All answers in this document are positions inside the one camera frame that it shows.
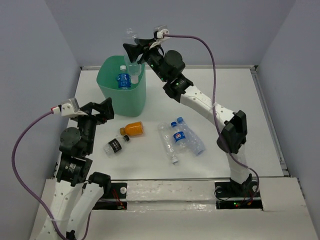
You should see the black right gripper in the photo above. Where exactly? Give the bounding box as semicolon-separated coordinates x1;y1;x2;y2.
122;38;169;83

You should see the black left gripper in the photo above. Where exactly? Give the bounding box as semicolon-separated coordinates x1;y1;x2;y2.
74;96;115;153

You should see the blue label white cap bottle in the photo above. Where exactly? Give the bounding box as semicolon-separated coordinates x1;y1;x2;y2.
116;65;132;90

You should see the clear crushed white cap bottle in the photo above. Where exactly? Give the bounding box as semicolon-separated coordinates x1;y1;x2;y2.
157;122;179;165

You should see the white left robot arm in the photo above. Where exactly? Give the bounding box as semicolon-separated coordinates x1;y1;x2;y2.
37;97;115;240

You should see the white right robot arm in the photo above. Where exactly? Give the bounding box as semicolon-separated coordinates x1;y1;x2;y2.
122;39;254;196

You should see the green plastic bin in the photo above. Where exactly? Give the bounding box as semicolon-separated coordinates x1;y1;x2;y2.
96;55;147;117

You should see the orange juice bottle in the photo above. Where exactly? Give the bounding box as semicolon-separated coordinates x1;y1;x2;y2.
119;121;144;137

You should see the small black label bottle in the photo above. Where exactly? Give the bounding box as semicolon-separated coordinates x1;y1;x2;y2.
103;135;130;157

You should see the Pepsi label bottle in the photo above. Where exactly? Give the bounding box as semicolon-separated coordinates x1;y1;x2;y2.
170;121;187;150

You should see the clear blue cap bottle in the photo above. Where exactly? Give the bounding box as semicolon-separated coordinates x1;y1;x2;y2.
176;117;206;156

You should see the white foam strip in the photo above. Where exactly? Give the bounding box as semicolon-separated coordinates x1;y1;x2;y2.
126;180;217;212

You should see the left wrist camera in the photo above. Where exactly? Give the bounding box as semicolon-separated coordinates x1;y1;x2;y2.
51;97;80;118

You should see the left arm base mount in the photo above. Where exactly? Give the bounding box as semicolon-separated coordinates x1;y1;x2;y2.
93;182;128;211

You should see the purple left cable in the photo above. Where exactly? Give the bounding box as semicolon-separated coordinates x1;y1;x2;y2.
11;111;91;240

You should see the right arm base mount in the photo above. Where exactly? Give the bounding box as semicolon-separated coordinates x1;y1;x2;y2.
214;173;263;210

